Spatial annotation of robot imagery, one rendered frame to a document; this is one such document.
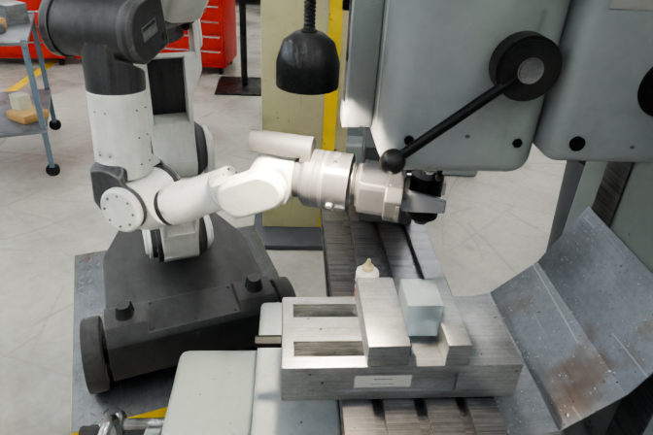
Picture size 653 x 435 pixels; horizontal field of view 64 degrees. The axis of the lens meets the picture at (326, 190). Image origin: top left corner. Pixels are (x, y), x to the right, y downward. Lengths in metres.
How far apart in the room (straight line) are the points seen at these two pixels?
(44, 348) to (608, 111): 2.17
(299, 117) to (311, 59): 1.98
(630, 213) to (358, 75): 0.55
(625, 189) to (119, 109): 0.84
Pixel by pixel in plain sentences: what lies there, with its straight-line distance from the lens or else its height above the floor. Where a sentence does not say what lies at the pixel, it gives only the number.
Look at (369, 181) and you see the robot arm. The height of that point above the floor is 1.26.
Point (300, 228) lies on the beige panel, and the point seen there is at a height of 0.03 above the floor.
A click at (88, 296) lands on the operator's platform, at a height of 0.40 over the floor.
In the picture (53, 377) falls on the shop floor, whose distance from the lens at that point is 2.29.
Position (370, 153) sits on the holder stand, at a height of 1.13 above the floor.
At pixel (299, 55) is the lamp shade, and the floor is 1.45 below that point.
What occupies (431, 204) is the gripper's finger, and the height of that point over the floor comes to 1.23.
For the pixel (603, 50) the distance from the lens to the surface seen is 0.64.
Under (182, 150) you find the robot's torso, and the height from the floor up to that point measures 1.04.
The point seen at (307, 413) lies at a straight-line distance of 0.91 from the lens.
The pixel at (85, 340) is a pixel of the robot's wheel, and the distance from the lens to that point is 1.51.
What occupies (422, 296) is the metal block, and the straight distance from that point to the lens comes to 0.79.
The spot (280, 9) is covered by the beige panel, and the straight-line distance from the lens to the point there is 2.41.
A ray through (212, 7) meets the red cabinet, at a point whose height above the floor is 0.66.
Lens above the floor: 1.60
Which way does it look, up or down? 29 degrees down
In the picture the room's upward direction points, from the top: 3 degrees clockwise
